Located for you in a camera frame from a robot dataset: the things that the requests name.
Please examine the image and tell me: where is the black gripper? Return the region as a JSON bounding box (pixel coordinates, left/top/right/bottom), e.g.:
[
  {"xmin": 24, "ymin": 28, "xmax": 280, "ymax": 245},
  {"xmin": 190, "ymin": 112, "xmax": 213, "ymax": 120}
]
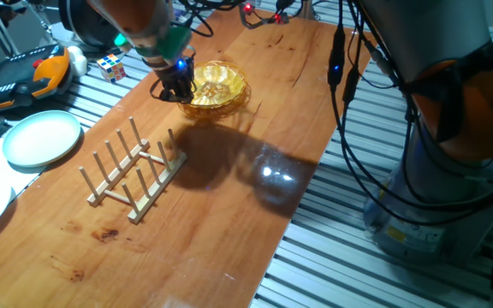
[{"xmin": 156, "ymin": 56, "xmax": 197, "ymax": 104}]

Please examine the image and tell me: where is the wooden dish rack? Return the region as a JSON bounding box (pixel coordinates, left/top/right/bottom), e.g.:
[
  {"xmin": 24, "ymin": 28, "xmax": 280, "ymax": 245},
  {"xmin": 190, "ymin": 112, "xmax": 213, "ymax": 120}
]
[{"xmin": 78, "ymin": 115, "xmax": 187, "ymax": 225}]

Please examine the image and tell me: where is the rubik's cube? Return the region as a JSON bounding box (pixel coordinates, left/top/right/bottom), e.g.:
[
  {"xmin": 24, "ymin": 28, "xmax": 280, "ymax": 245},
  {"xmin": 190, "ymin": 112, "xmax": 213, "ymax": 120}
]
[{"xmin": 96, "ymin": 53, "xmax": 127, "ymax": 84}]

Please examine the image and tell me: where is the small white figure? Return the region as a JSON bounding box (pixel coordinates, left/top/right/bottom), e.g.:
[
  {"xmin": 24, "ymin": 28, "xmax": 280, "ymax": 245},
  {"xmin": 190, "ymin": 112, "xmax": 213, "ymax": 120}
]
[{"xmin": 66, "ymin": 45, "xmax": 88, "ymax": 78}]

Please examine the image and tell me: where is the black round spool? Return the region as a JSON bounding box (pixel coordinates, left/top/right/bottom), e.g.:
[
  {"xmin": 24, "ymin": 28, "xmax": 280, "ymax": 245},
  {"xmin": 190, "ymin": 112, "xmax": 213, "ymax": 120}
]
[{"xmin": 57, "ymin": 0, "xmax": 123, "ymax": 49}]

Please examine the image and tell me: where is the large wooden board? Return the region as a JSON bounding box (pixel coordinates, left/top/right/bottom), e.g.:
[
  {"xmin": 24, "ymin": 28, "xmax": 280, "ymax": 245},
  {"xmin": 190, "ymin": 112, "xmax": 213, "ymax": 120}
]
[{"xmin": 0, "ymin": 2, "xmax": 378, "ymax": 308}]

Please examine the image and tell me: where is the pale green plate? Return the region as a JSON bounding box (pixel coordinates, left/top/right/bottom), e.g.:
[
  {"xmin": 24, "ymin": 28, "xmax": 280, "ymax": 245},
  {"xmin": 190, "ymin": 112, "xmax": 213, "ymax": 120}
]
[{"xmin": 2, "ymin": 110, "xmax": 82, "ymax": 168}]

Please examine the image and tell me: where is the black orange teach pendant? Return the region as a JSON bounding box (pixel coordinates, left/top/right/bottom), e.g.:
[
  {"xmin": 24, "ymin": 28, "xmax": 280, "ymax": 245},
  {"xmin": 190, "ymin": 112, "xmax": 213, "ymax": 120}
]
[{"xmin": 0, "ymin": 44, "xmax": 73, "ymax": 113}]

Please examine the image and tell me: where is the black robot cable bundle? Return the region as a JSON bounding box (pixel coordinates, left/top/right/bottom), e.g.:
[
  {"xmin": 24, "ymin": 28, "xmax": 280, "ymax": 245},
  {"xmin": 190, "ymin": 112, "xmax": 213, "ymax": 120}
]
[{"xmin": 173, "ymin": 0, "xmax": 493, "ymax": 228}]

